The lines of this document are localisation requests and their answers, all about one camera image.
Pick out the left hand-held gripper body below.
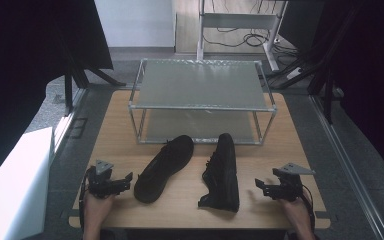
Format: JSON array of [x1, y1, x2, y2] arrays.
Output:
[[87, 159, 124, 200]]

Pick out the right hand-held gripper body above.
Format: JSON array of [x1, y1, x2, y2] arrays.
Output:
[[271, 162, 316, 203]]

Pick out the black sneaker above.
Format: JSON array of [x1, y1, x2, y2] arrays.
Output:
[[197, 132, 241, 214], [133, 134, 195, 205]]

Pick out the metal two-tier shoe rack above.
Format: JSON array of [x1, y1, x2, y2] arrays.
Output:
[[127, 58, 278, 146]]

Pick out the person's left hand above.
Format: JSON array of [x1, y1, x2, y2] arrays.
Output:
[[83, 191, 117, 232]]

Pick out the person's right hand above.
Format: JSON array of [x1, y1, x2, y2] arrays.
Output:
[[278, 195, 313, 233]]

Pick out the black floor socket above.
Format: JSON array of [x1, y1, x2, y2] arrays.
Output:
[[66, 116, 89, 140]]

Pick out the white box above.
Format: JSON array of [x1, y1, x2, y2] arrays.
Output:
[[0, 126, 56, 240]]

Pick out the black stand legs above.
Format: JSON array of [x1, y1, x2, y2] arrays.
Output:
[[62, 49, 128, 116]]

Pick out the white power strip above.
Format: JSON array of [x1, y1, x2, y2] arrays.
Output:
[[285, 66, 304, 81]]

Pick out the black tripod stand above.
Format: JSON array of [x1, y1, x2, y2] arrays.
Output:
[[266, 6, 358, 125]]

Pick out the black curtain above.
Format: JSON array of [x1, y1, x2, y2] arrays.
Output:
[[313, 0, 384, 188], [0, 0, 114, 193]]

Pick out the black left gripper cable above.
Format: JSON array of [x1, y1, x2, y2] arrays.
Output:
[[78, 168, 94, 232]]

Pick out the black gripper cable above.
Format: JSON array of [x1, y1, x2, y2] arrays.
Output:
[[78, 168, 94, 232], [299, 184, 317, 232]]

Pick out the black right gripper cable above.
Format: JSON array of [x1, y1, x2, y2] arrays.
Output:
[[299, 184, 317, 232]]

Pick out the aluminium floor rail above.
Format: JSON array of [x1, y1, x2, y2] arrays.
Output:
[[309, 94, 384, 240]]

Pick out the black floor cables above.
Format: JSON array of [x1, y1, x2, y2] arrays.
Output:
[[202, 0, 301, 59]]

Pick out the white desk frame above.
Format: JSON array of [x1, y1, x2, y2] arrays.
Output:
[[196, 0, 290, 73]]

